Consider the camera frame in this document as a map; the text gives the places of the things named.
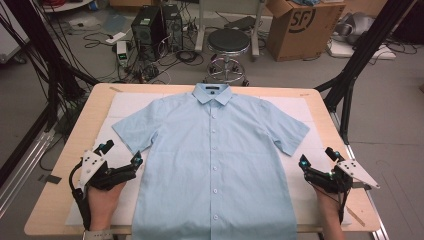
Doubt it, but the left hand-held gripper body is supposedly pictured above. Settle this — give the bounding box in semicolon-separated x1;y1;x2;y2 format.
76;149;135;198

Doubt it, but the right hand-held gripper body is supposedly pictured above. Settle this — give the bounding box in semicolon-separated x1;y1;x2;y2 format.
303;158;381;195

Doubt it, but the light blue short-sleeved shirt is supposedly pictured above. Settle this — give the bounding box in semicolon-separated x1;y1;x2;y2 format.
111;82;311;240

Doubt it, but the person's right hand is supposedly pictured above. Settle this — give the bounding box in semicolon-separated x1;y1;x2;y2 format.
314;185;344;222

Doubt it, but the person's left hand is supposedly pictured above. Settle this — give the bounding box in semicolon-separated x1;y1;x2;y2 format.
87;181;127;232

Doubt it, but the black tape piece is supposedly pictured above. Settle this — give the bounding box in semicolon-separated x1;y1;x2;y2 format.
44;174;63;185

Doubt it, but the white table mat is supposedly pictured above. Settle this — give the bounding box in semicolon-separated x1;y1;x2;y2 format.
64;90;354;228

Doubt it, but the small bench power supply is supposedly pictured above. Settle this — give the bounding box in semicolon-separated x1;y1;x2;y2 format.
115;40;130;68

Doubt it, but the black metal stand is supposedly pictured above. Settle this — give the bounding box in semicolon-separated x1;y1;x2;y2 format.
314;0;418;145
0;0;100;134

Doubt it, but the white flat board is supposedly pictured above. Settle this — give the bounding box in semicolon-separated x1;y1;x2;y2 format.
325;39;398;62

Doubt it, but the white power strip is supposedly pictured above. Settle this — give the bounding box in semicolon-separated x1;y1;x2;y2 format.
105;31;128;46

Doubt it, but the black computer tower green label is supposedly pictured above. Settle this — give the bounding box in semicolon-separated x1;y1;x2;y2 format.
130;5;165;62

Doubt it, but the large printed cardboard box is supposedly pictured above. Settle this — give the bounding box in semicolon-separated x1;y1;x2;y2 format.
264;0;348;63

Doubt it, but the grey silver machine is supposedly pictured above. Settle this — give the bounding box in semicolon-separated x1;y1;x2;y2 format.
333;11;376;45

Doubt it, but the black round stool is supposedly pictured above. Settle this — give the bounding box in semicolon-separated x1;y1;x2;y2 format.
205;28;252;87

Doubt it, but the black floor pedal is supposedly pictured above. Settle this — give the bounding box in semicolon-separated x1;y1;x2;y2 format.
223;15;257;32

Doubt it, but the aluminium rail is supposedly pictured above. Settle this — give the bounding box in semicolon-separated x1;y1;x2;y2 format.
329;111;390;240
0;128;57;219

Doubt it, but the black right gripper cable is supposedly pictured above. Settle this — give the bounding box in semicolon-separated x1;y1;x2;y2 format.
337;190;352;225

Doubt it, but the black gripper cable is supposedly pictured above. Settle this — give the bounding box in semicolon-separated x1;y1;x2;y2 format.
68;158;92;232
337;190;352;225

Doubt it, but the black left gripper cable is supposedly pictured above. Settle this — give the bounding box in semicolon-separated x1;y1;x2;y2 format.
68;158;92;232

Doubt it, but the white wrist strap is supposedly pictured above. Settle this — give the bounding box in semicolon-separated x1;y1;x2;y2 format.
82;229;115;240

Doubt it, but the tangle of black cables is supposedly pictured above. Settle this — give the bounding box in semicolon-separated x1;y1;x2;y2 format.
83;31;205;85

